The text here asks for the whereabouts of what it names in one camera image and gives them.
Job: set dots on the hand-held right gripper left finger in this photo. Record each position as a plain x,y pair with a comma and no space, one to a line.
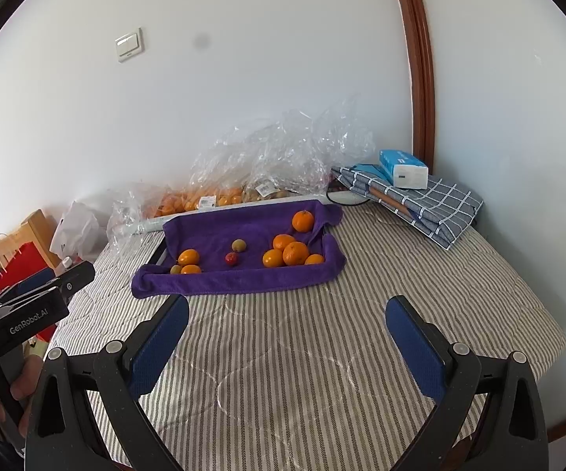
160,343

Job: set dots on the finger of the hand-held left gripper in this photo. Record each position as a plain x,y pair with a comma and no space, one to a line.
79,277

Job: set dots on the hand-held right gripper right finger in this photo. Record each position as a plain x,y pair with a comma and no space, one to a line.
418,348

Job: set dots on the green kiwi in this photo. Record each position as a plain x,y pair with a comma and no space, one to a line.
238,245
176,270

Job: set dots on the small orange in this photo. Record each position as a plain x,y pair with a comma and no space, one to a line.
188,257

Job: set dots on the purple towel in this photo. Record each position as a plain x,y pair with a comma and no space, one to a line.
243,282

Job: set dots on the small reddish fruit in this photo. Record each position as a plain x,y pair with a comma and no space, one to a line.
231,258

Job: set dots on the person's left hand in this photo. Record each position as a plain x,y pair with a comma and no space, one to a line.
27,378

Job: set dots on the white plastic bag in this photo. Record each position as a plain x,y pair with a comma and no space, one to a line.
74,230

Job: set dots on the red paper bag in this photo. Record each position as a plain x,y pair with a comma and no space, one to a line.
22,260

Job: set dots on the brown cardboard box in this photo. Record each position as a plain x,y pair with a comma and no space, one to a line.
35,230

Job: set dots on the striped quilt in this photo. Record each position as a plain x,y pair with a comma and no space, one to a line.
312,353

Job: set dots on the clear plastic bag of oranges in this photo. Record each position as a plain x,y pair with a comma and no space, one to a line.
189,201

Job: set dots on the grey checked folded cloth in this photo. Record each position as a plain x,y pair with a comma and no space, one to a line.
445,206

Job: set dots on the blue and white tissue box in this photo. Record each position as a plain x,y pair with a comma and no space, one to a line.
405,171

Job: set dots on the crumpled clear plastic bag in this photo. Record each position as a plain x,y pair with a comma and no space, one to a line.
287,157

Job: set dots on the white light switch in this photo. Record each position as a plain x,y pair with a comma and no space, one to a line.
129,45

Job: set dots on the brown wooden door frame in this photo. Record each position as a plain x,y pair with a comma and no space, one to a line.
418,59

